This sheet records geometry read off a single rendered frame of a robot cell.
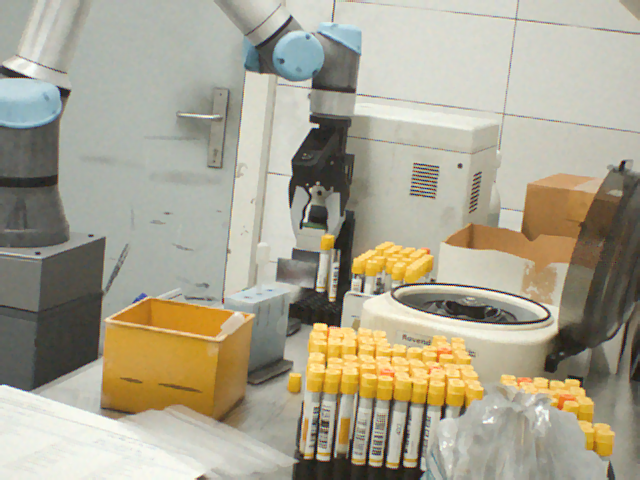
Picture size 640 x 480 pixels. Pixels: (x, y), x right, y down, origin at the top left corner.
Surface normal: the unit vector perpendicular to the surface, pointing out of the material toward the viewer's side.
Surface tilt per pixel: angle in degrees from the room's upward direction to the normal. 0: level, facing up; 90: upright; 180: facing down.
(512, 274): 97
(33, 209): 71
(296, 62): 91
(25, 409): 1
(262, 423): 0
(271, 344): 90
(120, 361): 90
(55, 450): 0
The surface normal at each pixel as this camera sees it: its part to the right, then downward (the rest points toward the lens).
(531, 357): 0.47, 0.21
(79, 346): 0.94, 0.16
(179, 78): -0.30, 0.14
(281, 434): 0.11, -0.98
